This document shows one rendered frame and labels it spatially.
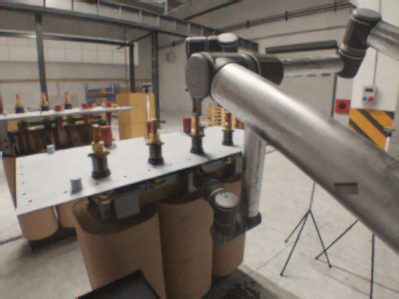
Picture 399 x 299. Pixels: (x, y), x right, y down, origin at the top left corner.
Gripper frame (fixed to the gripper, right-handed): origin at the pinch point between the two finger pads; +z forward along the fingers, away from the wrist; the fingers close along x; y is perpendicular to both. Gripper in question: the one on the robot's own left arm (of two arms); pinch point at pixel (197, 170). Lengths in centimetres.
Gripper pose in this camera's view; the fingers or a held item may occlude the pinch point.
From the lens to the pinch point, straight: 123.5
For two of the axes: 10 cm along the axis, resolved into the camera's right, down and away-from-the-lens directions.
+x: -9.2, 1.0, -3.8
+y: 0.8, -9.0, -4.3
